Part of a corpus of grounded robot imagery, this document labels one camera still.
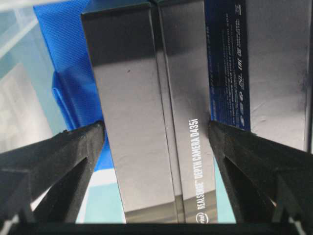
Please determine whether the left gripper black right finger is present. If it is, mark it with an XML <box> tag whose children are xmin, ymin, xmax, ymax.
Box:
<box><xmin>208</xmin><ymin>121</ymin><xmax>313</xmax><ymax>223</ymax></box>

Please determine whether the blue padding cloth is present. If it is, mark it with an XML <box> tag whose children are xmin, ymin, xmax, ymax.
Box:
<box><xmin>32</xmin><ymin>4</ymin><xmax>118</xmax><ymax>172</ymax></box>

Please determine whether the black realsense box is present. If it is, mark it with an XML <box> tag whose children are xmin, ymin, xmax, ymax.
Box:
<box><xmin>205</xmin><ymin>0</ymin><xmax>313</xmax><ymax>152</ymax></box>
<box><xmin>81</xmin><ymin>0</ymin><xmax>218</xmax><ymax>224</ymax></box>

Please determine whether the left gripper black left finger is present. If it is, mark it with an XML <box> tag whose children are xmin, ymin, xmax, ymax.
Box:
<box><xmin>0</xmin><ymin>121</ymin><xmax>105</xmax><ymax>222</ymax></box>

